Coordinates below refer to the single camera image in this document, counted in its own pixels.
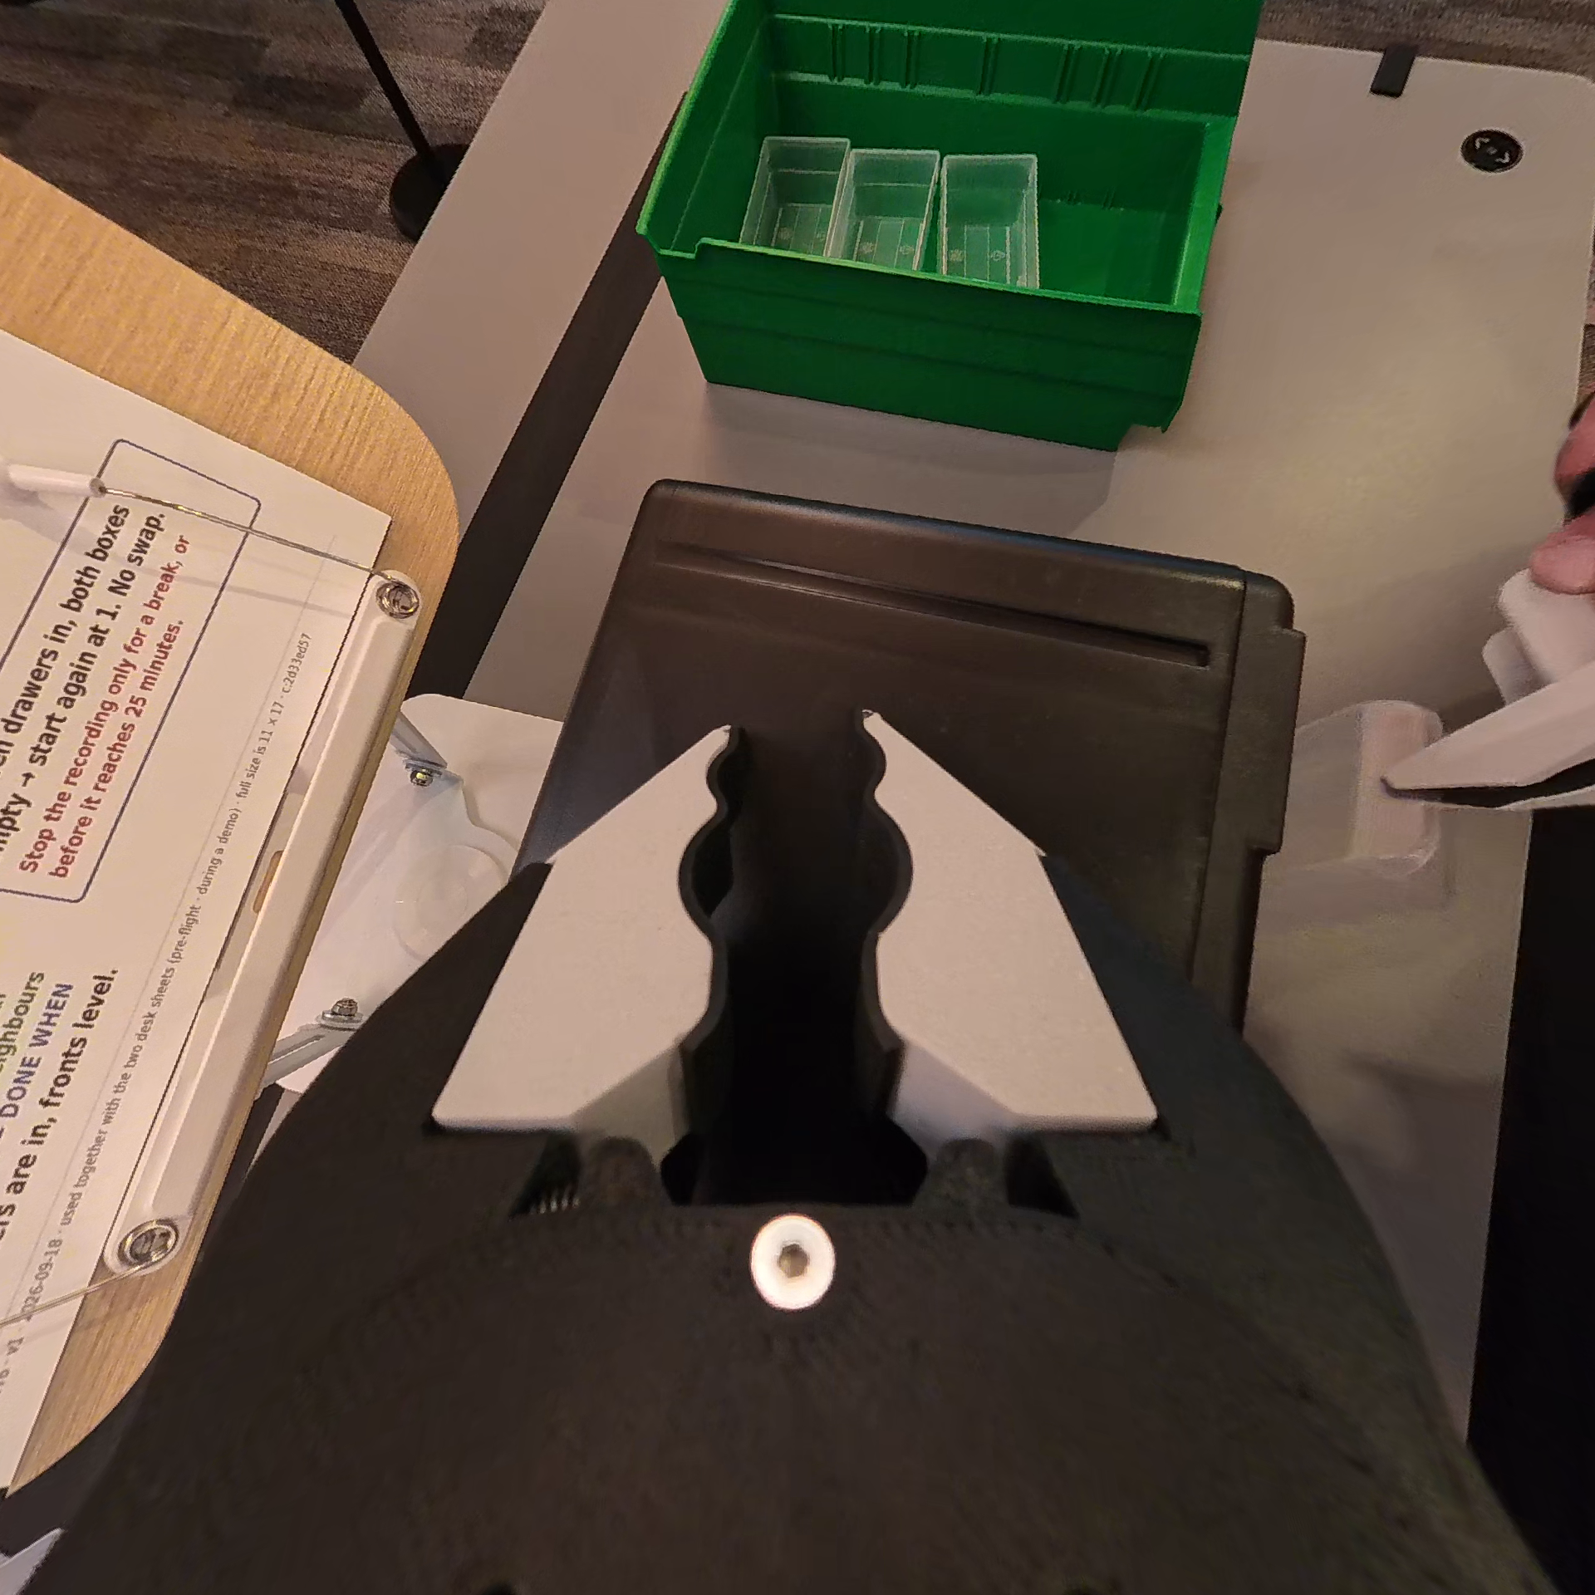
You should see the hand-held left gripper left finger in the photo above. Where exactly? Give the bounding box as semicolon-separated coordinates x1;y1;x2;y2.
429;725;755;1137

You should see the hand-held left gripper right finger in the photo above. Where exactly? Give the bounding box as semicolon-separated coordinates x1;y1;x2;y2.
856;708;1160;1137

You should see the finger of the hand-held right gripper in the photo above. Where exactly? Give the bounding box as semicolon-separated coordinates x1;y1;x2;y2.
1380;672;1595;814

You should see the small clear plastic drawer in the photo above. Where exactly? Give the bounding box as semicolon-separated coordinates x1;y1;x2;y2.
828;146;941;269
740;134;852;250
1289;700;1452;878
936;151;1042;288

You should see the black drawer cabinet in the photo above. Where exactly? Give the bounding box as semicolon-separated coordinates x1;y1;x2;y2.
516;478;1306;1036

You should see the green plastic bin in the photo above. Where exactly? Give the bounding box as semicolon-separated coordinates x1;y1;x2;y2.
636;0;1262;447

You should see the person's right hand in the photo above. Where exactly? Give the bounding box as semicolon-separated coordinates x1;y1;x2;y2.
1530;385;1595;597

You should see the white stand base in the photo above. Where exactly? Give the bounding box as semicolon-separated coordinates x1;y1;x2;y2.
267;694;562;1097

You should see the clear acrylic sign holder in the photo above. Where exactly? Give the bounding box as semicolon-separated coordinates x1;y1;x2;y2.
0;457;421;1323

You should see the text instruction sheet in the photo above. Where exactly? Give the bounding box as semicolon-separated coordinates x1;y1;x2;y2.
0;326;393;1408

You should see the black stanchion post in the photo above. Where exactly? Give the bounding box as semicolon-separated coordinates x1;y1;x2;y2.
334;0;469;239

